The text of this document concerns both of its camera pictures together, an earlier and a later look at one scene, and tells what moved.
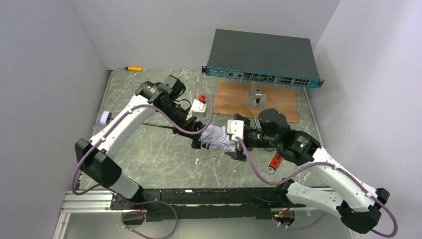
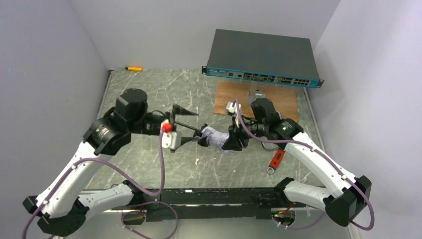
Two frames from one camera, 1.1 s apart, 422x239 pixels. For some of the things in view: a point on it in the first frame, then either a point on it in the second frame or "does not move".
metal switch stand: [256, 99] does not move
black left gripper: [196, 135] → [171, 122]
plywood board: [231, 97] does not move
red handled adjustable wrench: [274, 164] does not move
